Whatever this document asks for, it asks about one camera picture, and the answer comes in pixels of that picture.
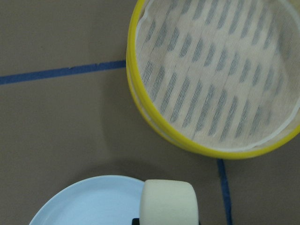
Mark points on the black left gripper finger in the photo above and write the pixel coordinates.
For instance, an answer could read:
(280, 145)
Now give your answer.
(135, 221)

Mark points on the white steamed bun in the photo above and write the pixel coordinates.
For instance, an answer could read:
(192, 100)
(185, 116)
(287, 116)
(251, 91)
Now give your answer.
(168, 202)

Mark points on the yellow bamboo steamer basket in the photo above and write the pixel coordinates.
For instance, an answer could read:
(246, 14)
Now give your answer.
(219, 78)

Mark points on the light blue plate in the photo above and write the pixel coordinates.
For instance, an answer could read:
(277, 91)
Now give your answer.
(100, 200)

